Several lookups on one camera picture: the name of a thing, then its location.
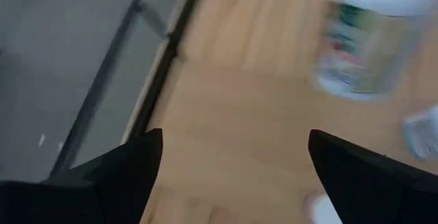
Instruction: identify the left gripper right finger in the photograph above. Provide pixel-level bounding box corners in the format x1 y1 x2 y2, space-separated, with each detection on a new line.
309 129 411 224

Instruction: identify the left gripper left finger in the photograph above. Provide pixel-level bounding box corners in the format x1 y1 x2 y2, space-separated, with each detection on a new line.
73 128 164 224

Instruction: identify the white cap grey label bottle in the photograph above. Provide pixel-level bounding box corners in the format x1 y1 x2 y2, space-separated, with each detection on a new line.
402 105 438 160

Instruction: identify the white aspirin bottle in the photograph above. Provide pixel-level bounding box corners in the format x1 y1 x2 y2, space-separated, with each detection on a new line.
309 0 438 102

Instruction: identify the black table frame rig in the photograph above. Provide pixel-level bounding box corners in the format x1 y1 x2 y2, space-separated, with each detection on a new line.
128 0 208 141

